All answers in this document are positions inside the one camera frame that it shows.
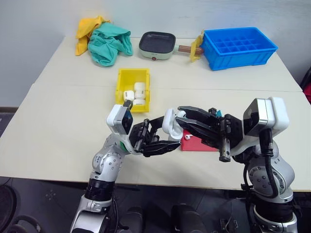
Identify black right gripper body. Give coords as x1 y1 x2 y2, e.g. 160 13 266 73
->
208 107 244 162

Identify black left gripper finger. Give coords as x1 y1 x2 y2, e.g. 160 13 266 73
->
148 116 166 133
142 140 182 158

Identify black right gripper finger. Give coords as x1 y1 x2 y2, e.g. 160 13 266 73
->
177 105 221 125
175 116 221 149

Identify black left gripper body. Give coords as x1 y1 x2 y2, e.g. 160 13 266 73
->
128 118 160 153

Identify yellow plastic bin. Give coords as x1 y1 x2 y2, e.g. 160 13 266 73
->
114 68 152 114

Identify red flat tray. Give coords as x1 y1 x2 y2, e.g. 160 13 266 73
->
180 128 219 152

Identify small yellow rag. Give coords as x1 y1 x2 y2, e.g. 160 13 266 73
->
190 29 206 63

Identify blue plastic crate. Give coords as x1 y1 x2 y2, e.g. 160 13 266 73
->
199 26 278 71

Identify dark rounded shape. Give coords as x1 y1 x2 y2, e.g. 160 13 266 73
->
171 203 203 233
123 205 144 233

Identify green electric frying pan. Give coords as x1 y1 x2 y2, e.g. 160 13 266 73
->
138 31 204 62

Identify red and black chair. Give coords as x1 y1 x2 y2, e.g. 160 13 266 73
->
299 67 311 104

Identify green cloth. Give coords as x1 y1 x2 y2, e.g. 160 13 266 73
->
87 22 134 67

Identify yellow cloth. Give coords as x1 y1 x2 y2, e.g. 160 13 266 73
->
74 15 112 57

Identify black chair base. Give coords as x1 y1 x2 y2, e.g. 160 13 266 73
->
0 178 42 233

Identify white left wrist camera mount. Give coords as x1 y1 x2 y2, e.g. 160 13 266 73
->
105 104 134 154

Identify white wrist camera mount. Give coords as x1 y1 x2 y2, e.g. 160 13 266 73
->
105 104 134 154
230 97 290 156

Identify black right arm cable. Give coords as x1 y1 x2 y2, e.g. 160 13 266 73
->
258 128 280 198

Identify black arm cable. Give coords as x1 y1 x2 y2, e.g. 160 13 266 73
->
258 128 280 198
110 191 121 233

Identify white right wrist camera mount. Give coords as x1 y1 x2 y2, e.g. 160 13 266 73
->
230 97 290 156

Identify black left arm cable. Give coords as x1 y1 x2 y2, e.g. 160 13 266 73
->
110 191 121 233

